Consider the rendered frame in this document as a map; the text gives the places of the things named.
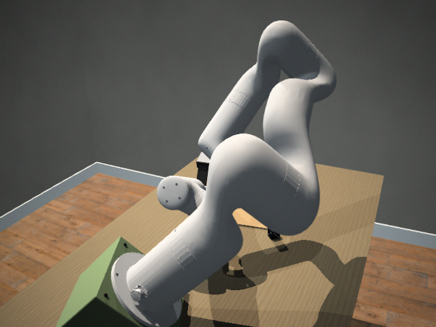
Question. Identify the black die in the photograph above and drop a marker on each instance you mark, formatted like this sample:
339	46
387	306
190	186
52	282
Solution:
273	235

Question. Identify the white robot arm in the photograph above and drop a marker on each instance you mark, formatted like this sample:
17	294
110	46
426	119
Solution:
277	185

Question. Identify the tan flat mat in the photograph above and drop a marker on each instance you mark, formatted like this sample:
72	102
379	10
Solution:
246	219

